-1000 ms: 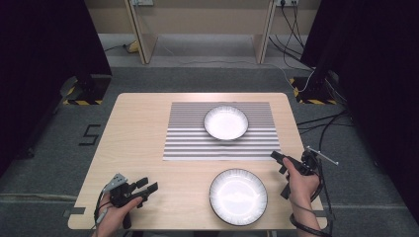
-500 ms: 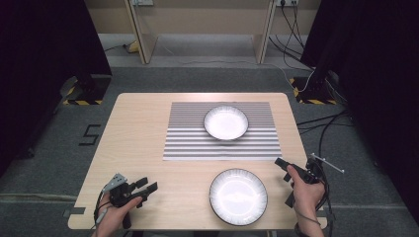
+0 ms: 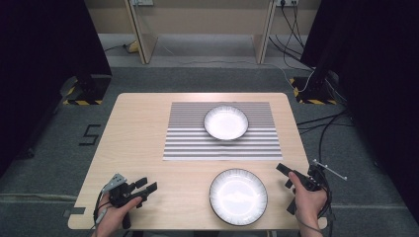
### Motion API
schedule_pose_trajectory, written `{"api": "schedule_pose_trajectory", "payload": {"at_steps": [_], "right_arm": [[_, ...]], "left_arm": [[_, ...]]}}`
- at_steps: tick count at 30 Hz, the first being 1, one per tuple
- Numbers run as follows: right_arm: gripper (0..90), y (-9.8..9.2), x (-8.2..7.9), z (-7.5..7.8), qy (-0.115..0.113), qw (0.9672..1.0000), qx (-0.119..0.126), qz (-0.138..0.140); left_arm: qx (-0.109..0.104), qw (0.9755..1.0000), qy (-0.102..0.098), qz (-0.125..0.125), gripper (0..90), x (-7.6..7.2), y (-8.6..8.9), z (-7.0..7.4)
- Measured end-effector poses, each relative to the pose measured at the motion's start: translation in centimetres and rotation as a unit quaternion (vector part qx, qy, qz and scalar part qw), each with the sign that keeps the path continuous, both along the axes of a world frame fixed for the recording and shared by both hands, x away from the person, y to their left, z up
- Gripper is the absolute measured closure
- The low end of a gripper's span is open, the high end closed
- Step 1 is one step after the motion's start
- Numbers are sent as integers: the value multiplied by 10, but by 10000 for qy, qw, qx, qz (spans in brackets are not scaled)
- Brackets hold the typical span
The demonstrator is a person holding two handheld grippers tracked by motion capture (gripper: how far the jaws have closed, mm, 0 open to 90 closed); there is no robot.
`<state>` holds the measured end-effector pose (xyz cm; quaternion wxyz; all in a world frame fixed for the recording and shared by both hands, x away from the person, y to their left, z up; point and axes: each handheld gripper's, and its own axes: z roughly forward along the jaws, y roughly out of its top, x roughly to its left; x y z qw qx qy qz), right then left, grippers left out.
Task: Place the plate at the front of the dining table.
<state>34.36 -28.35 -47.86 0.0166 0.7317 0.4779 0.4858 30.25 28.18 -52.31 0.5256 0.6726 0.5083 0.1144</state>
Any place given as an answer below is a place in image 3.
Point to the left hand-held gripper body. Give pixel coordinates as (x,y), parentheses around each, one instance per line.
(120,194)

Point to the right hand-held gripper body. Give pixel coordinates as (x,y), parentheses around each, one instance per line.
(314,181)

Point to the white plate with dark rim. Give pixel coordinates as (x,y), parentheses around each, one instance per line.
(237,197)
(226,123)

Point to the person's right hand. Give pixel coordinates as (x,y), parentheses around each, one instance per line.
(309,207)

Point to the person's left hand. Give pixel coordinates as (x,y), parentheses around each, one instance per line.
(110,219)

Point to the grey striped placemat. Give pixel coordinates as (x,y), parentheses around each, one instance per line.
(184,148)

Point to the stand base with hazard tape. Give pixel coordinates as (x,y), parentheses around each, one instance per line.
(313,97)
(87,95)

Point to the dark curtain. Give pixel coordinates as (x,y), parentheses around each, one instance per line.
(378,82)
(39,65)

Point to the wooden desk side panel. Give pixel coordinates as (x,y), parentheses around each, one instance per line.
(263,39)
(145,39)

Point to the white power strip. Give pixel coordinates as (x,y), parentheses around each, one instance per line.
(142,2)
(286,2)

